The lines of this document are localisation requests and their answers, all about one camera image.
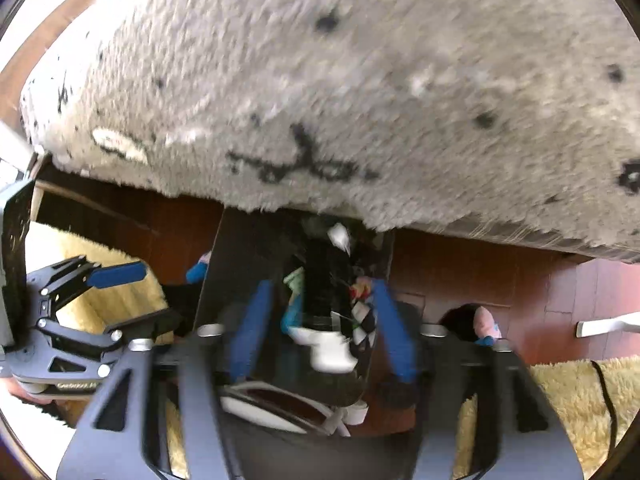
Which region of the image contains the black trash bin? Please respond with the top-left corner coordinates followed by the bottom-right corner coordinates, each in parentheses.
top-left (194, 209), bottom-right (394, 406)

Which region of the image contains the person's slippered right foot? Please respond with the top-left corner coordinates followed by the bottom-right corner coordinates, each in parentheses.
top-left (441, 302), bottom-right (504, 348)

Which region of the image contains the colourful hair ties bundle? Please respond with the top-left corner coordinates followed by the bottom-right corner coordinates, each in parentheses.
top-left (348, 275), bottom-right (377, 304)

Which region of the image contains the grey cat-pattern bed blanket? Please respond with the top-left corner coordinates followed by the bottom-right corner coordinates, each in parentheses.
top-left (20, 0), bottom-right (639, 262)

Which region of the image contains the blue tissue packet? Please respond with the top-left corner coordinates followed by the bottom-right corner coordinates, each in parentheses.
top-left (280, 295), bottom-right (303, 335)

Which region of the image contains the dark wooden headboard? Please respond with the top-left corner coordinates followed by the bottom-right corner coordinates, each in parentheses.
top-left (1, 0), bottom-right (94, 129)

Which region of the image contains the person's slippered left foot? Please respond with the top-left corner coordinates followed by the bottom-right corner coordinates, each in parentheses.
top-left (186, 252), bottom-right (212, 284)

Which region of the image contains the person's slippered foot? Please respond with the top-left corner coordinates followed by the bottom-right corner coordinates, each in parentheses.
top-left (186, 252), bottom-right (212, 284)
top-left (441, 302), bottom-right (504, 348)

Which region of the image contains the green toothpaste tube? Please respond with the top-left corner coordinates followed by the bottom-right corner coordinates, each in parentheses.
top-left (283, 266), bottom-right (305, 296)

